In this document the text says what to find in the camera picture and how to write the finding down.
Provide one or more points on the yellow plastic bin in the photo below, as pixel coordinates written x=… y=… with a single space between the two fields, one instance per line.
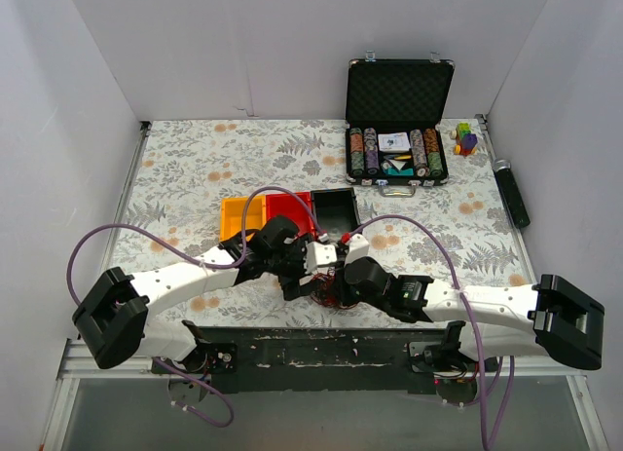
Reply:
x=231 y=216

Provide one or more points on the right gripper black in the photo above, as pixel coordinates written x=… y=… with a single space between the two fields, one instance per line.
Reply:
x=344 y=295

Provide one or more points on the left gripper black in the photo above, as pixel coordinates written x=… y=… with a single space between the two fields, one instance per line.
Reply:
x=294 y=282

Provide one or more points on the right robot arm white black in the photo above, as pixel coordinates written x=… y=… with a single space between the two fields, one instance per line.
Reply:
x=552 y=318

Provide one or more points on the black cylindrical flashlight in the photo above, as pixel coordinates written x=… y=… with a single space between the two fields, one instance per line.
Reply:
x=511 y=194

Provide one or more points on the black poker chip case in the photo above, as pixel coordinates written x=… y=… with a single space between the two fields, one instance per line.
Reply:
x=397 y=95

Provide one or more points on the white playing card deck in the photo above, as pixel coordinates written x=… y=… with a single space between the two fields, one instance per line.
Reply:
x=396 y=142

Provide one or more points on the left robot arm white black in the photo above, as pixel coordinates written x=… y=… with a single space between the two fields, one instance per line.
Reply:
x=118 y=318

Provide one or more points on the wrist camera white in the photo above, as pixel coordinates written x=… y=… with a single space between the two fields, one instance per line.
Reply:
x=357 y=248
x=319 y=255

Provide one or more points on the aluminium frame rail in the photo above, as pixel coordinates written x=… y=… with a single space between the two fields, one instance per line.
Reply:
x=78 y=363

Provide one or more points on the colourful toy block train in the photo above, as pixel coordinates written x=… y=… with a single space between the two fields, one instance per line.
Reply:
x=465 y=140

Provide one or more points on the black plastic bin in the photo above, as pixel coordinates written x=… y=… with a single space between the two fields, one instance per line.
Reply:
x=336 y=211

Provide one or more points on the floral table mat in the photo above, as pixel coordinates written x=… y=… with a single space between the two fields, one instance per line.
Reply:
x=456 y=231

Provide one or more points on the red plastic bin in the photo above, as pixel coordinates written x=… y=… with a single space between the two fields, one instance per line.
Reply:
x=286 y=205

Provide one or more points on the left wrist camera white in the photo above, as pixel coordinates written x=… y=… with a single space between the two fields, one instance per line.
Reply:
x=319 y=255

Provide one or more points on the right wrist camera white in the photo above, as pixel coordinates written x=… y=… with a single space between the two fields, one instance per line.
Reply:
x=357 y=248

